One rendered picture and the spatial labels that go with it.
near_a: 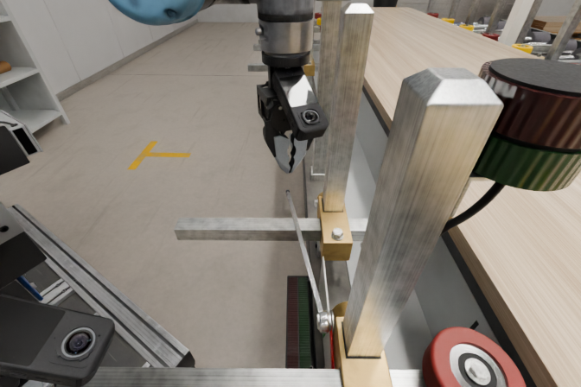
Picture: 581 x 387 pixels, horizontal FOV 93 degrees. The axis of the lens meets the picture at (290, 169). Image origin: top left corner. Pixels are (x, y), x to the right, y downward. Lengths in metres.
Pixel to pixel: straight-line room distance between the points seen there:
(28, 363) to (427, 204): 0.30
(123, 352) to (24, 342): 0.88
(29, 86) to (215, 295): 2.57
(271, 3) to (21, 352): 0.40
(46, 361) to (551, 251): 0.56
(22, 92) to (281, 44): 3.16
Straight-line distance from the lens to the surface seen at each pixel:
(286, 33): 0.39
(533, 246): 0.51
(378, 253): 0.21
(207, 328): 1.36
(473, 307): 0.55
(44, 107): 3.40
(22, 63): 3.28
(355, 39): 0.38
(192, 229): 0.54
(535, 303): 0.44
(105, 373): 0.41
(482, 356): 0.37
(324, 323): 0.39
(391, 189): 0.18
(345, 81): 0.39
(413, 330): 0.68
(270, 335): 1.31
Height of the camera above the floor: 1.21
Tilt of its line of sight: 37 degrees down
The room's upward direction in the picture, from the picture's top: straight up
